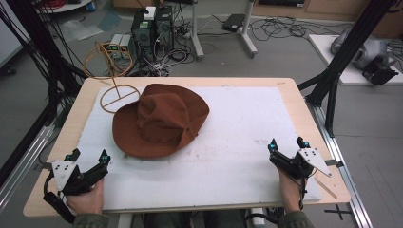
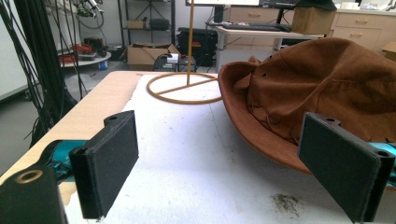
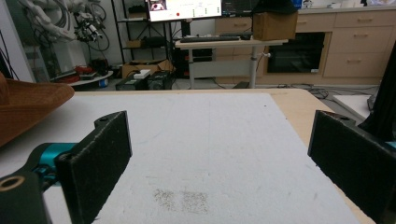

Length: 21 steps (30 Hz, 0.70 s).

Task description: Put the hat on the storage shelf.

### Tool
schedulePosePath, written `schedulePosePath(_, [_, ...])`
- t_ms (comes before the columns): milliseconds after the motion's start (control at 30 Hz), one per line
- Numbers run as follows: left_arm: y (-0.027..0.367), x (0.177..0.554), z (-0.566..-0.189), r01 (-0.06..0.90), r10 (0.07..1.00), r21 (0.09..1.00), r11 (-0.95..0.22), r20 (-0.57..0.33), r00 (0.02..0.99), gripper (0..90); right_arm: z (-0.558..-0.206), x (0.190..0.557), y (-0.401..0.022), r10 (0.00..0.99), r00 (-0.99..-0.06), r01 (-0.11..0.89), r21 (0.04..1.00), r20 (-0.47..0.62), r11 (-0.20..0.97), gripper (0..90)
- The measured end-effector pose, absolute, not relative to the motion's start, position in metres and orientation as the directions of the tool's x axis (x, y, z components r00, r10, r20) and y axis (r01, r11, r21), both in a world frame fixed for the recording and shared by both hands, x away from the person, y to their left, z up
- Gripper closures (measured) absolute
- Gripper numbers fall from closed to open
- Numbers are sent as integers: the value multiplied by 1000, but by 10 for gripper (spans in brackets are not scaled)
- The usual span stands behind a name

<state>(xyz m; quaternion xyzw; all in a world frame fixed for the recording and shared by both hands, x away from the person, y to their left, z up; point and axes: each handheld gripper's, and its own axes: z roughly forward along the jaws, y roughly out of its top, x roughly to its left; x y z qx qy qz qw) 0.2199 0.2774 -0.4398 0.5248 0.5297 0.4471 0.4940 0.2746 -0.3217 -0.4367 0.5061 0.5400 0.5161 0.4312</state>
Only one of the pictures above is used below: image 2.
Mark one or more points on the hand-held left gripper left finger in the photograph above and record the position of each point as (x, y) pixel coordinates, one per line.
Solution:
(106, 168)

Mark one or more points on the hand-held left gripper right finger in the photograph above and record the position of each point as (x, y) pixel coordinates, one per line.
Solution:
(342, 168)

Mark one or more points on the brown suede hat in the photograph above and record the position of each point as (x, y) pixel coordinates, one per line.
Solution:
(314, 93)

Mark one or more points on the tan metal hat stand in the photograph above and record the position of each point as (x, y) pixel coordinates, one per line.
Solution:
(186, 84)

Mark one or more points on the white table cover sheet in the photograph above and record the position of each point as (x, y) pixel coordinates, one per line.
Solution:
(199, 161)

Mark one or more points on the round white side table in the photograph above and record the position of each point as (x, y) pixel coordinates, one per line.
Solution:
(84, 57)

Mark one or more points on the open cardboard box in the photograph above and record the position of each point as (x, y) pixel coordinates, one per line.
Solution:
(149, 56)

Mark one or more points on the beige drawer cabinet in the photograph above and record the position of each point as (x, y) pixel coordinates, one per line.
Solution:
(362, 29)

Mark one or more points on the cardboard box on desk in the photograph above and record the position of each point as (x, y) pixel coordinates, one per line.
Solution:
(313, 20)

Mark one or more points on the black metal shelf rack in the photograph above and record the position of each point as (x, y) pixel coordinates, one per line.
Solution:
(149, 21)

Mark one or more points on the black equipment case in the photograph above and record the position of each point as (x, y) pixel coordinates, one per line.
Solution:
(197, 45)

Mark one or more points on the white desk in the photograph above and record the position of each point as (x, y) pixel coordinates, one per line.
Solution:
(249, 40)

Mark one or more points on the black keyboard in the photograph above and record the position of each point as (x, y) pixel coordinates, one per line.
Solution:
(252, 27)

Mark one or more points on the beige drawer unit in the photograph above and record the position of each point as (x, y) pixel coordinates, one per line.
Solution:
(253, 14)

